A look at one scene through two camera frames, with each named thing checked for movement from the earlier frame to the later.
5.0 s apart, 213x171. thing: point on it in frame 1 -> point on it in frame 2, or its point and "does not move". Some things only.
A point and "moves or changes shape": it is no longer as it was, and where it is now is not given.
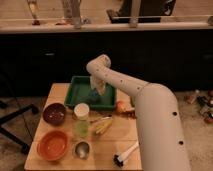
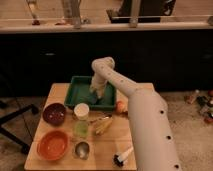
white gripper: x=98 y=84 does not move
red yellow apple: x=121 y=106 does not move
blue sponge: x=94 y=93 moves or changes shape
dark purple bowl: x=54 y=113 does not move
